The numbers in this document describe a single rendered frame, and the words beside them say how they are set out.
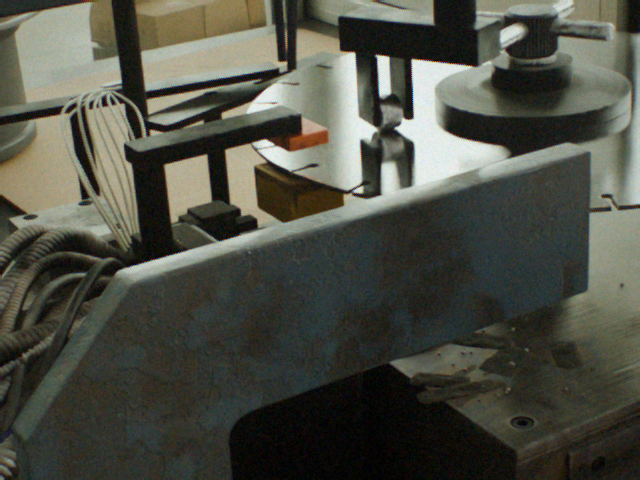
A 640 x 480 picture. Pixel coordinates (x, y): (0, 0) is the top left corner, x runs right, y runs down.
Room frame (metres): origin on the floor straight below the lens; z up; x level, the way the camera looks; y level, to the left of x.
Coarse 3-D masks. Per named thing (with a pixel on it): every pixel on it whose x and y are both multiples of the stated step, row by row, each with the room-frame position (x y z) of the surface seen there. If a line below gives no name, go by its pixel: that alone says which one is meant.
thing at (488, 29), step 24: (432, 0) 0.64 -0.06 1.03; (456, 0) 0.63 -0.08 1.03; (360, 24) 0.66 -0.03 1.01; (384, 24) 0.65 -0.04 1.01; (408, 24) 0.65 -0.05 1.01; (432, 24) 0.64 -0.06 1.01; (456, 24) 0.63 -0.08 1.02; (480, 24) 0.63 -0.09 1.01; (360, 48) 0.66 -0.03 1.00; (384, 48) 0.65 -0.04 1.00; (408, 48) 0.65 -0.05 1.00; (432, 48) 0.64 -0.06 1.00; (456, 48) 0.63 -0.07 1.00; (480, 48) 0.62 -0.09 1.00; (360, 72) 0.67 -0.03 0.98; (408, 72) 0.66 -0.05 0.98; (360, 96) 0.67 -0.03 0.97; (408, 96) 0.66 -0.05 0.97; (408, 120) 0.66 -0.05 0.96
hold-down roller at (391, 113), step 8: (384, 96) 0.67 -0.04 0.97; (392, 96) 0.67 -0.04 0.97; (384, 104) 0.66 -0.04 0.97; (392, 104) 0.66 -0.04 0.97; (400, 104) 0.66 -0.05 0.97; (384, 112) 0.66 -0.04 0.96; (392, 112) 0.66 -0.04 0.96; (400, 112) 0.66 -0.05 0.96; (384, 120) 0.66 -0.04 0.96; (392, 120) 0.66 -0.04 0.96; (400, 120) 0.66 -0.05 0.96; (376, 128) 0.67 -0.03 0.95; (384, 128) 0.66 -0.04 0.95; (392, 128) 0.67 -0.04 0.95
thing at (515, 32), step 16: (560, 0) 0.73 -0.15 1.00; (480, 16) 0.72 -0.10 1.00; (496, 16) 0.71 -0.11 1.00; (512, 16) 0.69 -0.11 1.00; (528, 16) 0.69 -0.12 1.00; (544, 16) 0.69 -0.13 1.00; (560, 16) 0.72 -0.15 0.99; (512, 32) 0.67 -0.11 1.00; (528, 32) 0.69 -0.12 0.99; (544, 32) 0.69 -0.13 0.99; (560, 32) 0.69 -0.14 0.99; (576, 32) 0.68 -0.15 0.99; (592, 32) 0.67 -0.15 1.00; (608, 32) 0.67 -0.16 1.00; (512, 48) 0.69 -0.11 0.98; (528, 48) 0.69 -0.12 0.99; (544, 48) 0.69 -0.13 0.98; (528, 64) 0.69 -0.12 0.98; (544, 64) 0.69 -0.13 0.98
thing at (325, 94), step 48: (576, 48) 0.81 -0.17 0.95; (624, 48) 0.80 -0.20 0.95; (288, 96) 0.74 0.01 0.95; (336, 96) 0.74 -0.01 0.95; (432, 96) 0.72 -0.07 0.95; (336, 144) 0.65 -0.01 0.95; (384, 144) 0.64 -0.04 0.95; (432, 144) 0.64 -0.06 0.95; (480, 144) 0.63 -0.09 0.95; (528, 144) 0.63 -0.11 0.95; (576, 144) 0.62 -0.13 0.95; (624, 144) 0.62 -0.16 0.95; (384, 192) 0.57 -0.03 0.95; (624, 192) 0.55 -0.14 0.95
